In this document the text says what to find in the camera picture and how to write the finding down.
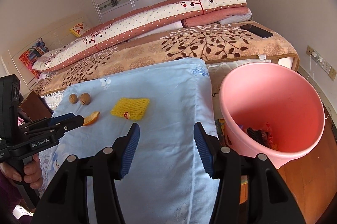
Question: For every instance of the black smartphone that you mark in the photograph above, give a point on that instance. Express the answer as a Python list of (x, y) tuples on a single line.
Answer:
[(256, 30)]

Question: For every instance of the colourful red blue pillow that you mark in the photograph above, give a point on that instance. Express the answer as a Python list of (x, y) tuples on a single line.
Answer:
[(30, 56)]

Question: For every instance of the light blue floral cloth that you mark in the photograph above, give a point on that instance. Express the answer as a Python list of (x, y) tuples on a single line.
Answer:
[(166, 182)]

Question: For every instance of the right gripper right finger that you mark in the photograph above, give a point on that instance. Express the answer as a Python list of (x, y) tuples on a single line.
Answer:
[(209, 151)]

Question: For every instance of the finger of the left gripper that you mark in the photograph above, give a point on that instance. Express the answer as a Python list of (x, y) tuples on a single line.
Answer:
[(55, 120), (67, 125)]

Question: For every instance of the small orange peel piece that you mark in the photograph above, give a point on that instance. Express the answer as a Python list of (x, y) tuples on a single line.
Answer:
[(92, 118)]

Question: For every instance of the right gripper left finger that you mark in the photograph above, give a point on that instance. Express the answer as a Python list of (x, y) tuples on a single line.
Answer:
[(123, 151)]

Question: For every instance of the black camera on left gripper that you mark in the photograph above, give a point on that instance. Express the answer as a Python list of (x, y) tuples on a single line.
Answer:
[(10, 95)]

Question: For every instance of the folded polka dot quilt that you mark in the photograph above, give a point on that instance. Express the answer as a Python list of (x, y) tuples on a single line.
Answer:
[(164, 16)]

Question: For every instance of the brown leaf pattern blanket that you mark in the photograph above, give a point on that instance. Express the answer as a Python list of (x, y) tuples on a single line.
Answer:
[(213, 43)]

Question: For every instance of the pink plastic trash bin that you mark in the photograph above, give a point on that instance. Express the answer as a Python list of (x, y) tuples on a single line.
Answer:
[(270, 109)]

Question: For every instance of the brown walnut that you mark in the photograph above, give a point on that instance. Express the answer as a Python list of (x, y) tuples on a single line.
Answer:
[(73, 99), (85, 98)]

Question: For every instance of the right brown walnut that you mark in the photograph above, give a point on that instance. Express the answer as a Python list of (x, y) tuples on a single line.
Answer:
[(85, 98)]

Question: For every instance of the yellow red small pillow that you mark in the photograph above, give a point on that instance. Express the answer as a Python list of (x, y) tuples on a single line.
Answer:
[(79, 29)]

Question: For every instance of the purple left sleeve forearm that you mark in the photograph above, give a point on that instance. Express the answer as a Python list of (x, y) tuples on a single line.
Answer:
[(10, 198)]

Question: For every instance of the yellow foam fruit net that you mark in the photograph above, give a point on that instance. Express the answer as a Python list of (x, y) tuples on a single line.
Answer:
[(130, 108)]

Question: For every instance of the wall socket strip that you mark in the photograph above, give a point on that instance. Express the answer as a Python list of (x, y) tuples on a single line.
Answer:
[(319, 60)]

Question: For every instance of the left hand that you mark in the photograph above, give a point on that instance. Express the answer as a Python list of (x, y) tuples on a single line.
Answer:
[(33, 173)]

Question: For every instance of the left brown walnut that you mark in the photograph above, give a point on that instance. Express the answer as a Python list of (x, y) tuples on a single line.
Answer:
[(73, 99)]

